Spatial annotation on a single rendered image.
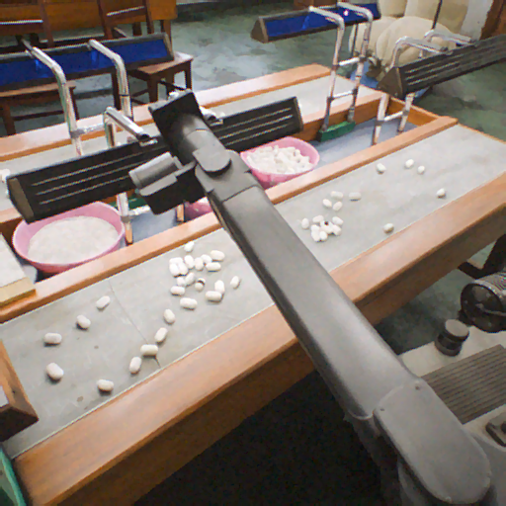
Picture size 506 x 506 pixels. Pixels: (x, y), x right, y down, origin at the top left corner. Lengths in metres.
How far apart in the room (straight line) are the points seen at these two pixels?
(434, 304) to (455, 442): 1.96
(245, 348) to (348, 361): 0.58
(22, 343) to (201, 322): 0.36
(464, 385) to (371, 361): 1.03
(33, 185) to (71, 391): 0.39
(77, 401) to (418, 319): 1.59
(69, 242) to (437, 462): 1.09
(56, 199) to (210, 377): 0.42
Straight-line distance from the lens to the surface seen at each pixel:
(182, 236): 1.18
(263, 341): 0.94
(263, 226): 0.46
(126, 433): 0.84
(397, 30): 4.23
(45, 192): 0.81
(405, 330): 2.09
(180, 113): 0.67
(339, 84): 2.30
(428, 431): 0.31
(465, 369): 1.41
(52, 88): 3.01
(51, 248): 1.26
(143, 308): 1.04
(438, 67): 1.49
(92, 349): 0.99
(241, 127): 0.97
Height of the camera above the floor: 1.50
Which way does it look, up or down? 40 degrees down
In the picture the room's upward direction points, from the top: 4 degrees clockwise
